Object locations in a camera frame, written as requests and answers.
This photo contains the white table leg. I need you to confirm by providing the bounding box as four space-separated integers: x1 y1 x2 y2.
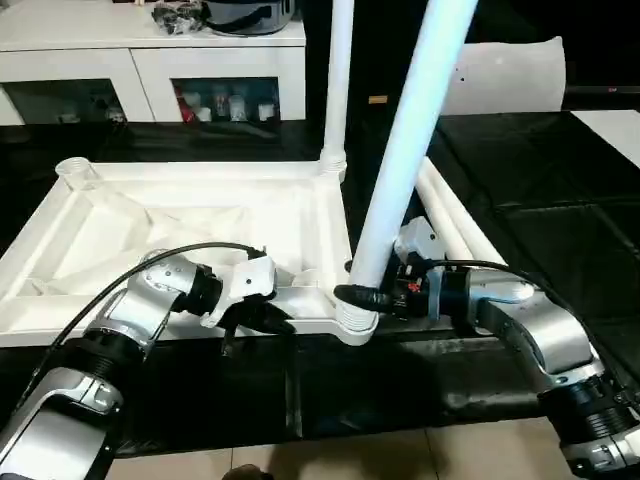
421 156 510 265
416 164 475 262
313 0 357 185
333 0 477 332

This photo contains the white plastic table top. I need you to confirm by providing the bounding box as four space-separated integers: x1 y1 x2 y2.
0 156 381 350

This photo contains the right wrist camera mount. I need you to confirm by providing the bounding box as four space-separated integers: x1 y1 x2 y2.
393 216 447 322

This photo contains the white chair back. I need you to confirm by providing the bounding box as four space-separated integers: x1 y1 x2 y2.
438 35 567 115

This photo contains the dark robot left foot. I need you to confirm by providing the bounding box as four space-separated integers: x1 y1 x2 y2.
226 462 267 480

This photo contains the red packet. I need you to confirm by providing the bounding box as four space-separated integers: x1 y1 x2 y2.
178 91 197 124

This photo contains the black cabinet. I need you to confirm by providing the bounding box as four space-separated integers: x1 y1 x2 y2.
304 0 501 119

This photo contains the white glass-door cabinet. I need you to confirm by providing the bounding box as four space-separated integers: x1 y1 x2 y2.
0 0 308 125

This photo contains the black tangled bundle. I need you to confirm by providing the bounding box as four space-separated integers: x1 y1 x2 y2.
151 2 210 37

